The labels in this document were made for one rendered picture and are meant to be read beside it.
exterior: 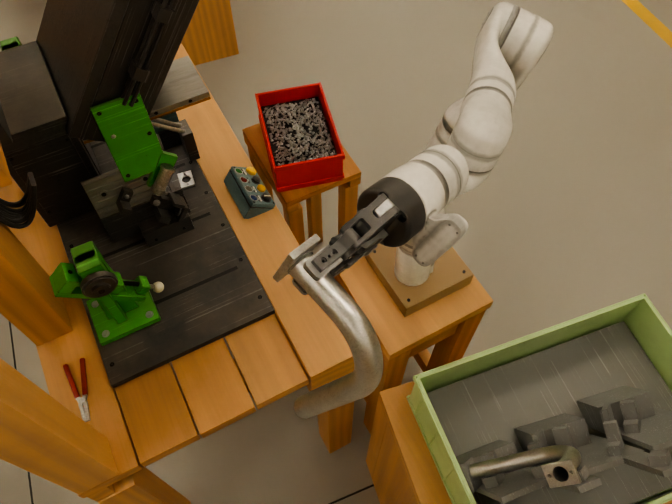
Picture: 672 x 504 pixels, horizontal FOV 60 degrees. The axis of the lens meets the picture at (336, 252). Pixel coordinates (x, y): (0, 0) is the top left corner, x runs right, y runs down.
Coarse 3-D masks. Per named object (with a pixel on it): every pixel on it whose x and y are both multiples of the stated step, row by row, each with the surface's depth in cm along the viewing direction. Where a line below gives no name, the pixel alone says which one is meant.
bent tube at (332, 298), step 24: (312, 240) 57; (288, 264) 57; (312, 288) 57; (336, 288) 57; (336, 312) 57; (360, 312) 58; (360, 336) 57; (360, 360) 58; (336, 384) 66; (360, 384) 61; (312, 408) 72
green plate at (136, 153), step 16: (96, 112) 133; (112, 112) 134; (128, 112) 136; (144, 112) 138; (112, 128) 137; (128, 128) 138; (144, 128) 140; (112, 144) 139; (128, 144) 141; (144, 144) 143; (128, 160) 143; (144, 160) 145; (128, 176) 146
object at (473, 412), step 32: (544, 352) 147; (576, 352) 147; (608, 352) 147; (640, 352) 147; (480, 384) 142; (512, 384) 142; (544, 384) 142; (576, 384) 142; (608, 384) 142; (640, 384) 142; (448, 416) 138; (480, 416) 138; (512, 416) 138; (544, 416) 138; (640, 448) 134; (608, 480) 131; (640, 480) 131
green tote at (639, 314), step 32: (576, 320) 139; (608, 320) 148; (640, 320) 146; (480, 352) 135; (512, 352) 141; (416, 384) 131; (448, 384) 144; (416, 416) 142; (448, 448) 123; (448, 480) 131
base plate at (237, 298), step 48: (96, 144) 176; (192, 192) 166; (96, 240) 158; (144, 240) 158; (192, 240) 158; (192, 288) 150; (240, 288) 150; (96, 336) 143; (144, 336) 143; (192, 336) 143
